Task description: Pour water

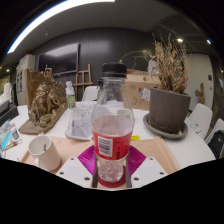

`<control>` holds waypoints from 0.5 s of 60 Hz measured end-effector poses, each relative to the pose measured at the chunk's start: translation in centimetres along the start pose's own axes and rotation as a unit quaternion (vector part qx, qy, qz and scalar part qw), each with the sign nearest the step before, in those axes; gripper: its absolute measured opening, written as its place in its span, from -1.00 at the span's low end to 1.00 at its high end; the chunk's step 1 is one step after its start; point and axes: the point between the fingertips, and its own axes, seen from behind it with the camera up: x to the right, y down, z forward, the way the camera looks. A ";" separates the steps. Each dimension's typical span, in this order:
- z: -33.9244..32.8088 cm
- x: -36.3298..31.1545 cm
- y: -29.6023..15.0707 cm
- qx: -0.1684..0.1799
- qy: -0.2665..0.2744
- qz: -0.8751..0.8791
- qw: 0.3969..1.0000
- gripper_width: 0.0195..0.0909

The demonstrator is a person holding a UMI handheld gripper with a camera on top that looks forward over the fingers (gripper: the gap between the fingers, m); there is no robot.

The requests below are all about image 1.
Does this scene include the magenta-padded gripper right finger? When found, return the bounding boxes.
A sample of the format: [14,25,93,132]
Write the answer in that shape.
[124,145,169,189]

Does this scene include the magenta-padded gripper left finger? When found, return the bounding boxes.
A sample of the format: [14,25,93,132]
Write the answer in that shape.
[54,144,100,189]

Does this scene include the clear red-labelled drink bottle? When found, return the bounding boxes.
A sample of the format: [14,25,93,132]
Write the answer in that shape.
[91,62,135,183]

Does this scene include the light wooden drawing board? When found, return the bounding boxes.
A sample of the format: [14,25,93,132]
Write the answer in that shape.
[129,135,183,175]
[20,134,95,174]

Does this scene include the white ceramic mug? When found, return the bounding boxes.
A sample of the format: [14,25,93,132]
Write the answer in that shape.
[28,133,62,172]

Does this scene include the grey plant saucer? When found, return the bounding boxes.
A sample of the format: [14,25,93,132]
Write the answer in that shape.
[143,113,189,140]

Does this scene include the printed newspaper sheet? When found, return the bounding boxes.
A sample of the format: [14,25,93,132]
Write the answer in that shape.
[64,100,99,141]

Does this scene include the small white cup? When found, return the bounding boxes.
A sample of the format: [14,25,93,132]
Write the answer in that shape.
[116,108,133,121]

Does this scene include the dry plant in grey pot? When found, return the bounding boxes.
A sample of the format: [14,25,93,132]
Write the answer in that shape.
[148,32,192,135]

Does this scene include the wooden paint brush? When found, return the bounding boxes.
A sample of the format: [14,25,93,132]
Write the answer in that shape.
[3,139,23,151]

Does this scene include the brown relief sculpture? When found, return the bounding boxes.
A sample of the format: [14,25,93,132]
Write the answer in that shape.
[18,66,69,135]

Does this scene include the black backpack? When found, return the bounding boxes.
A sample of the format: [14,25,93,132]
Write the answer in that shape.
[207,129,224,159]

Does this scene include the brown cardboard box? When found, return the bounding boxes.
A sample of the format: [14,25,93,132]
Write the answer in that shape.
[122,73,161,111]

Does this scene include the colourful painted book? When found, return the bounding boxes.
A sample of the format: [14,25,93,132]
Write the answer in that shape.
[0,120,21,151]

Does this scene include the black flat boxes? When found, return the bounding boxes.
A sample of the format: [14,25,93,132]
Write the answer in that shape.
[0,99,20,128]

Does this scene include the wooden easel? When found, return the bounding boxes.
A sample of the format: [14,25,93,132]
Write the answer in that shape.
[73,63,94,101]

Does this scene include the wooden figure statue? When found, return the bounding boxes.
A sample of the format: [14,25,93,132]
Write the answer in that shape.
[194,82,206,105]

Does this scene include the white plaster cast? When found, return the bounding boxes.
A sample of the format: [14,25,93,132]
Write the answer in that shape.
[0,82,13,105]

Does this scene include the white display board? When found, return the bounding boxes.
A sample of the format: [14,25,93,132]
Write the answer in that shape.
[15,54,37,107]

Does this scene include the ceiling spot lights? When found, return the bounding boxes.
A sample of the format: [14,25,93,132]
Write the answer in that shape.
[176,37,213,45]

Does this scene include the long ceiling strip light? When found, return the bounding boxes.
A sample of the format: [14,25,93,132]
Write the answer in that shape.
[6,0,116,54]

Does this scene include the black wall screen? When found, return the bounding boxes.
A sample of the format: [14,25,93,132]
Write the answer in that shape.
[37,42,81,77]

